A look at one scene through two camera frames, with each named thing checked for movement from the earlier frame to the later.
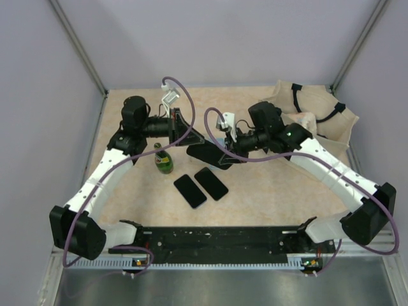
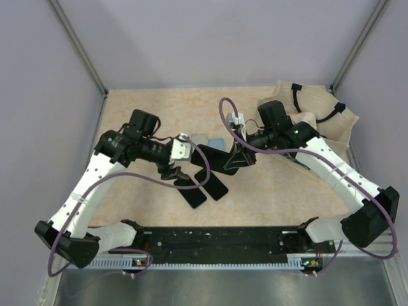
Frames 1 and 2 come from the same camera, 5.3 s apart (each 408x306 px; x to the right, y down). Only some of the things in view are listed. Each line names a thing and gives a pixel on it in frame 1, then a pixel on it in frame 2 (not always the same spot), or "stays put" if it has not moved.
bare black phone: [211, 183] stays put
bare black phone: [190, 190] stays put
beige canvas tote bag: [335, 124] stays put
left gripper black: [176, 127] → [167, 173]
